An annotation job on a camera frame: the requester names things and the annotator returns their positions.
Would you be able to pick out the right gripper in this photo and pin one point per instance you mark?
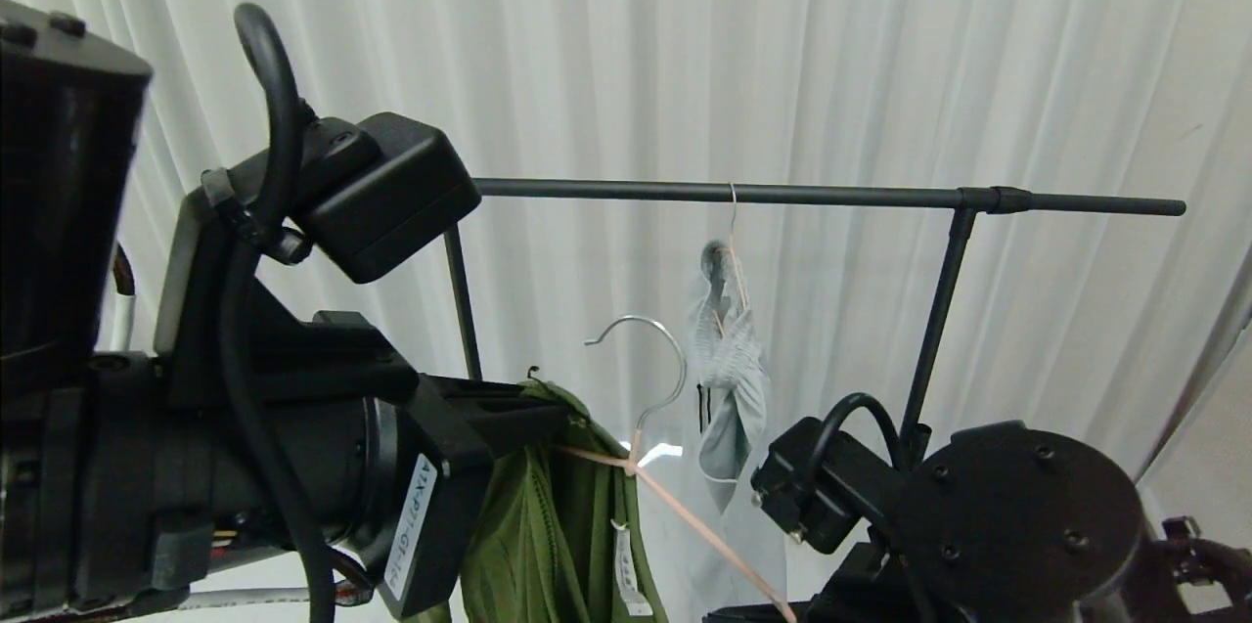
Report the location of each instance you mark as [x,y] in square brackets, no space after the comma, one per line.
[861,611]

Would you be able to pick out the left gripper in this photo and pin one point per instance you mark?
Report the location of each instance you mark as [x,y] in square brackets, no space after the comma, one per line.
[450,486]

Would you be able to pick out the pink clothes hanger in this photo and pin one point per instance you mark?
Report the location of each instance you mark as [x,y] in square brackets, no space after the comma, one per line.
[634,455]
[733,207]

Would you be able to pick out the green garment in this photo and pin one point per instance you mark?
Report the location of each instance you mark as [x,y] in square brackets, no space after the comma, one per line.
[567,545]

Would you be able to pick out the white curtain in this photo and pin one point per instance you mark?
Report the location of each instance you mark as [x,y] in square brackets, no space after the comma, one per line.
[782,46]

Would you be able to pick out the black clothes rack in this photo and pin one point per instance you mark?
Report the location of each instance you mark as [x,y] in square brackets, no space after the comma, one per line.
[831,196]

